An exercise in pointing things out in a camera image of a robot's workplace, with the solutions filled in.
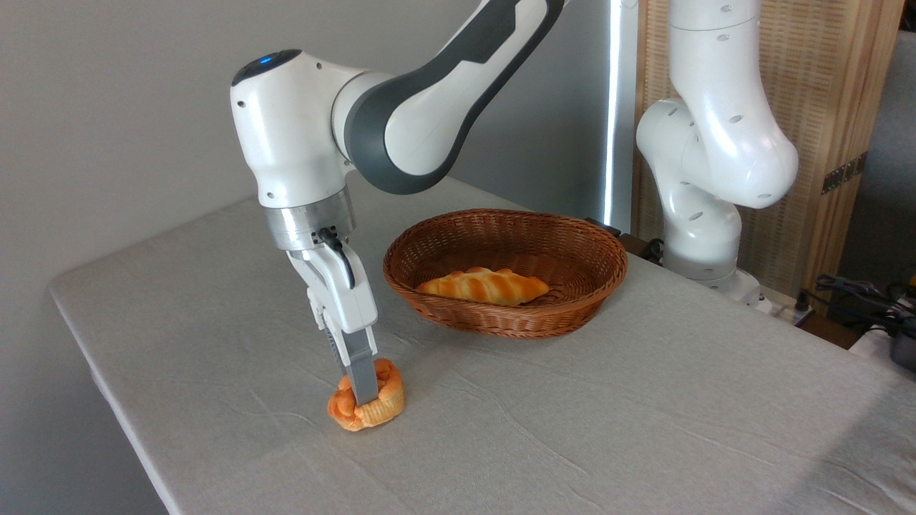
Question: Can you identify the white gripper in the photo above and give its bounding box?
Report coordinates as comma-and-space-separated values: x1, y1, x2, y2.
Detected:
286, 240, 380, 406

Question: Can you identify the round orange bread bun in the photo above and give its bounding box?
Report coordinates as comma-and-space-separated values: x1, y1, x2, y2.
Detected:
327, 358, 406, 432

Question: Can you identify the long striped bread roll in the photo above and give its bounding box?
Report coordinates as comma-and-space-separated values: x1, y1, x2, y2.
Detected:
416, 267, 550, 308

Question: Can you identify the brown wicker basket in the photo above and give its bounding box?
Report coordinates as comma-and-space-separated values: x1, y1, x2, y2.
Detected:
382, 208, 629, 340

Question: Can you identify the grey tablecloth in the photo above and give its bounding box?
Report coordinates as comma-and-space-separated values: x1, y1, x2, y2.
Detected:
49, 168, 916, 515

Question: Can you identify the white vertical light strip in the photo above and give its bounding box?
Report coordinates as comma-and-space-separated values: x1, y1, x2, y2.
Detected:
603, 0, 639, 233

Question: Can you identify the metal screen hinge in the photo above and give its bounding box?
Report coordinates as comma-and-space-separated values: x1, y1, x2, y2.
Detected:
821, 152, 868, 195

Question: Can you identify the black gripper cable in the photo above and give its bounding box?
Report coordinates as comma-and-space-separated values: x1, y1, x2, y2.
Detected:
318, 227, 356, 290

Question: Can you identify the black cable bundle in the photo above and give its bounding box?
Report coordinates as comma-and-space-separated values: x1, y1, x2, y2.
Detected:
798, 274, 916, 337

